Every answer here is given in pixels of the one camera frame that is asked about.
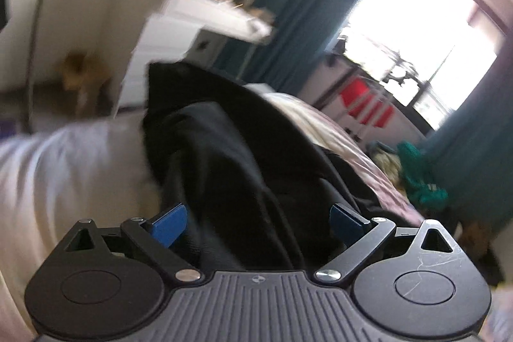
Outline black shorts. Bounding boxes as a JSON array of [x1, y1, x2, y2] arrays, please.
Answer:
[[143, 62, 403, 273]]

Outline yellow clothes pile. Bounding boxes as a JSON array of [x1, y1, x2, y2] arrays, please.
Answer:
[[366, 141, 403, 188]]

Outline green cloth bag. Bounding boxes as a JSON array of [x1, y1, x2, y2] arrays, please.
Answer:
[[397, 141, 448, 213]]

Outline white shirt torso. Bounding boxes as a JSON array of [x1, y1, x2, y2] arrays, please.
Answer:
[[1, 114, 160, 341]]

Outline pastel tie-dye bed sheet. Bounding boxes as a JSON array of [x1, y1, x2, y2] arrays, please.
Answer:
[[247, 84, 424, 227]]

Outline teal curtain right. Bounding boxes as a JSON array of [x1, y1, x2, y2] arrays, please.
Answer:
[[421, 49, 512, 234]]

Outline red bag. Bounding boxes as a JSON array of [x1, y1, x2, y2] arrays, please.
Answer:
[[339, 77, 394, 129]]

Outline white tripod stand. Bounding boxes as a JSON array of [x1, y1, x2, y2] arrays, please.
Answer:
[[352, 45, 450, 135]]

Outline white dresser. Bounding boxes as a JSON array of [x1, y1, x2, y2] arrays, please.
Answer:
[[113, 0, 273, 114]]

